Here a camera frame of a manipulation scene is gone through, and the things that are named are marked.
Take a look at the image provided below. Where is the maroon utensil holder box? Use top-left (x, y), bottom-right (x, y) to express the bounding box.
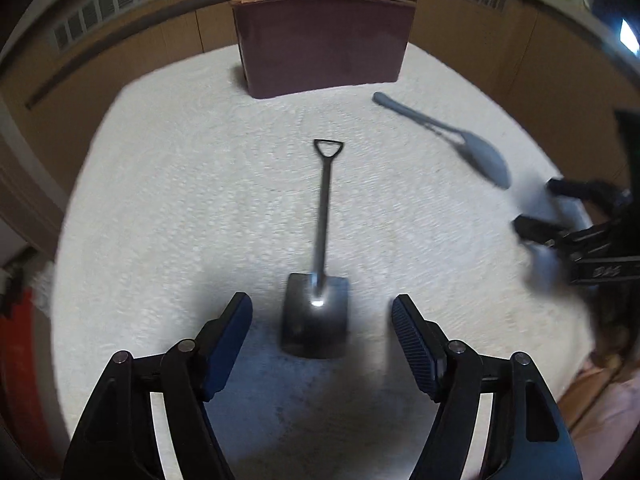
top-left (232, 0), bottom-right (416, 99)

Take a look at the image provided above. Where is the black shovel spoon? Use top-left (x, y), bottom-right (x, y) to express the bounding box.
top-left (280, 139), bottom-right (349, 360)

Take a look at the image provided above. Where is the white lace tablecloth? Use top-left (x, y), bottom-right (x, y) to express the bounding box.
top-left (51, 47), bottom-right (593, 479)

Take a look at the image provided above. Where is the right hand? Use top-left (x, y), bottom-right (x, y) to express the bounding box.
top-left (559, 354), bottom-right (639, 479)

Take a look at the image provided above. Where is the blue plastic spoon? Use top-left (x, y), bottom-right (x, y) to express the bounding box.
top-left (372, 91), bottom-right (512, 190)

